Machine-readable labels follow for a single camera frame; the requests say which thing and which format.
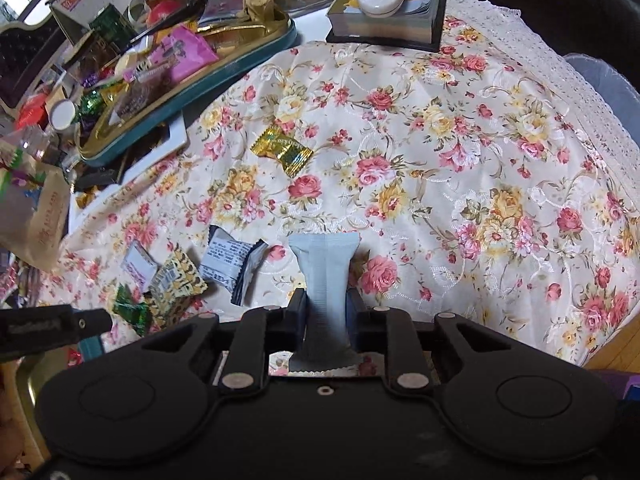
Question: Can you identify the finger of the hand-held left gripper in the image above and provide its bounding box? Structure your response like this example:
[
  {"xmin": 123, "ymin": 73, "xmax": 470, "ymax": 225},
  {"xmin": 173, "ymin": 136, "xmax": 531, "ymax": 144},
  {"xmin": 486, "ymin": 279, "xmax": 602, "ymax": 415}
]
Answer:
[{"xmin": 72, "ymin": 309, "xmax": 112, "ymax": 344}]

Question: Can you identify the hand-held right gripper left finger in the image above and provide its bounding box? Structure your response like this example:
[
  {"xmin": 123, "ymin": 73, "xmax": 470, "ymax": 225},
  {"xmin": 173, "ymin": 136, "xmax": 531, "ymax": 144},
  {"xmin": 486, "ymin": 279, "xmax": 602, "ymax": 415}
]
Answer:
[{"xmin": 141, "ymin": 287, "xmax": 307, "ymax": 392}]

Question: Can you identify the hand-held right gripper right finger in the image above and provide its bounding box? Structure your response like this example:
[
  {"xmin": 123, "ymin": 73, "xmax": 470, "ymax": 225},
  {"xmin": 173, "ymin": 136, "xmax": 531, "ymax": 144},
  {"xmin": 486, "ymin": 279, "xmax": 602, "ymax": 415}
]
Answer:
[{"xmin": 347, "ymin": 289, "xmax": 522, "ymax": 392}]

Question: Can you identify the green foil candy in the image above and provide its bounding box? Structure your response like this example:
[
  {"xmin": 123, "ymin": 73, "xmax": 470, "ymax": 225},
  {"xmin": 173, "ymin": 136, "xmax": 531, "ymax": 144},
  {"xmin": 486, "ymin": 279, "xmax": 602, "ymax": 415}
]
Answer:
[{"xmin": 112, "ymin": 284, "xmax": 151, "ymax": 337}]

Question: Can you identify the pale grey snack packet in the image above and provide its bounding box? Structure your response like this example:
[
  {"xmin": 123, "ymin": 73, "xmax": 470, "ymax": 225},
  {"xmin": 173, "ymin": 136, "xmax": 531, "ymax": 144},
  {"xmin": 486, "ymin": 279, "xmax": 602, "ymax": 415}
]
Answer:
[{"xmin": 288, "ymin": 232, "xmax": 362, "ymax": 377}]

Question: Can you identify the gold tin tray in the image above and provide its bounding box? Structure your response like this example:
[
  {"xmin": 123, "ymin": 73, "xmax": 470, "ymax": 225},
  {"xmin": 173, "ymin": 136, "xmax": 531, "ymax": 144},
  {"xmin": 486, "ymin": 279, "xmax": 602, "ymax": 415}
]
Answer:
[{"xmin": 12, "ymin": 337, "xmax": 104, "ymax": 467}]

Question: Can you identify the long white snack packet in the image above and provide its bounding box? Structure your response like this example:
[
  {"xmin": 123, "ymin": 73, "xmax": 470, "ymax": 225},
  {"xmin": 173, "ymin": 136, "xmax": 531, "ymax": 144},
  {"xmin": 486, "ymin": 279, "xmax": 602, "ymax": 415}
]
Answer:
[{"xmin": 122, "ymin": 239, "xmax": 161, "ymax": 292}]

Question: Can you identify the white packet with black text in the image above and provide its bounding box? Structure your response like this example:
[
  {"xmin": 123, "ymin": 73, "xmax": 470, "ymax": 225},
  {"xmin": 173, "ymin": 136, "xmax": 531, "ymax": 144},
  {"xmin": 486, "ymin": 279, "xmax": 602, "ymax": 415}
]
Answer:
[{"xmin": 199, "ymin": 224, "xmax": 270, "ymax": 307}]

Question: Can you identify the yellow patterned snack packet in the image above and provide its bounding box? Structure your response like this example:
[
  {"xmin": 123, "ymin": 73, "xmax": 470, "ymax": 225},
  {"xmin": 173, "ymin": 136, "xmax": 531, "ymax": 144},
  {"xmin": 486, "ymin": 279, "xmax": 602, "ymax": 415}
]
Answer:
[{"xmin": 147, "ymin": 244, "xmax": 209, "ymax": 317}]

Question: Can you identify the gold foil candy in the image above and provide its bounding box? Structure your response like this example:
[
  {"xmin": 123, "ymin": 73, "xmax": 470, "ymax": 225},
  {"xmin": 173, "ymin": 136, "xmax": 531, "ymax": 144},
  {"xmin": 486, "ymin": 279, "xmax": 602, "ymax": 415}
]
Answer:
[{"xmin": 249, "ymin": 124, "xmax": 315, "ymax": 179}]

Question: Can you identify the brown paper bag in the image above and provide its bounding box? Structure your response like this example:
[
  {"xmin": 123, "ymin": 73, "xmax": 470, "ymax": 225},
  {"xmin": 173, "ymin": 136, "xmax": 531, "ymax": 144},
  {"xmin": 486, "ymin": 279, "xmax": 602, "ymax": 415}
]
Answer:
[{"xmin": 0, "ymin": 159, "xmax": 71, "ymax": 274}]

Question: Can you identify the floral tablecloth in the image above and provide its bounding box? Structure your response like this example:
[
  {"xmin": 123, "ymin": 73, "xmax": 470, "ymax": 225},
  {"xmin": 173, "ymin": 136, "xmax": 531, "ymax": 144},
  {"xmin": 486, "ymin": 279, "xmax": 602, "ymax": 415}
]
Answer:
[{"xmin": 35, "ymin": 40, "xmax": 640, "ymax": 377}]

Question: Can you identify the white flat tray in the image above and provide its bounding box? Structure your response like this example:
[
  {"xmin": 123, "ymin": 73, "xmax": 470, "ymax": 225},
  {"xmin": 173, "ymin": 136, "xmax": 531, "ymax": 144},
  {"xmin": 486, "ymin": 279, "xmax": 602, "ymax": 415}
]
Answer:
[{"xmin": 119, "ymin": 119, "xmax": 189, "ymax": 187}]

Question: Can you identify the white lidded jar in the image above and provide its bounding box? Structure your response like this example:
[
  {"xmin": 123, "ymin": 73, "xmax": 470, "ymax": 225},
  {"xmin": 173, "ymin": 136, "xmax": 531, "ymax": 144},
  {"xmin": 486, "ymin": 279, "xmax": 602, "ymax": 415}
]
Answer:
[{"xmin": 47, "ymin": 99, "xmax": 79, "ymax": 129}]

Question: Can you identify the pile of wrapped candies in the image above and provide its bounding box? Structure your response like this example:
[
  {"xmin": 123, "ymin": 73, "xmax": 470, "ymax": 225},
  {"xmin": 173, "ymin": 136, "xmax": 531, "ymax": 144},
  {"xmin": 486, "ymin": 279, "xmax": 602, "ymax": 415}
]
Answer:
[{"xmin": 74, "ymin": 72, "xmax": 132, "ymax": 132}]

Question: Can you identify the clear packet of brown snack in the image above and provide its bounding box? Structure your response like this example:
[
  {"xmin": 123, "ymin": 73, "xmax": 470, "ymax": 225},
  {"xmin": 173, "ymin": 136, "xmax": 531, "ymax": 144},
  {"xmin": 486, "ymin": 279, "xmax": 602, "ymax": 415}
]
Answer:
[{"xmin": 107, "ymin": 79, "xmax": 166, "ymax": 122}]

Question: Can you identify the teal tin tray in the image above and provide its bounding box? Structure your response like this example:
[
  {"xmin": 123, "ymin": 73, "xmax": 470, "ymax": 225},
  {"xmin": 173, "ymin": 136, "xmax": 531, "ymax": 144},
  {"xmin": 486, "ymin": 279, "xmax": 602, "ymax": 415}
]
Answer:
[{"xmin": 74, "ymin": 7, "xmax": 299, "ymax": 169}]

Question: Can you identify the pink snack packet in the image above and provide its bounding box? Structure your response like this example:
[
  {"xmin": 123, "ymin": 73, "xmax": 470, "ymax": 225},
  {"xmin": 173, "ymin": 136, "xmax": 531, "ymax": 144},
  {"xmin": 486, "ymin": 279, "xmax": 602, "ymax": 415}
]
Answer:
[{"xmin": 149, "ymin": 24, "xmax": 221, "ymax": 84}]

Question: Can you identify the green box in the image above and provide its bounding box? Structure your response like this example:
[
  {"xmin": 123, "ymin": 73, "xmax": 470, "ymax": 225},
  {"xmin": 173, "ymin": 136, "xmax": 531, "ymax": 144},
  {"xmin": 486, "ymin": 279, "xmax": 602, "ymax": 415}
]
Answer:
[{"xmin": 89, "ymin": 4, "xmax": 134, "ymax": 54}]

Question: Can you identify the grey bin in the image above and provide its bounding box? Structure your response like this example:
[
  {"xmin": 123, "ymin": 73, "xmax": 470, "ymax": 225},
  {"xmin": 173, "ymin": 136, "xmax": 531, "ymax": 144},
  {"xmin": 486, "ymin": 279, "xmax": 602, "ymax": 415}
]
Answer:
[{"xmin": 564, "ymin": 52, "xmax": 640, "ymax": 147}]

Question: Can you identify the black sofa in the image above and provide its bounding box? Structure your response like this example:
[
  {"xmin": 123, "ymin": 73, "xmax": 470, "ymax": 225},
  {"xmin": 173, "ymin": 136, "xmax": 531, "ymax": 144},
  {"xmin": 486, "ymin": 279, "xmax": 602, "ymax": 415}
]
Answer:
[{"xmin": 414, "ymin": 0, "xmax": 640, "ymax": 127}]

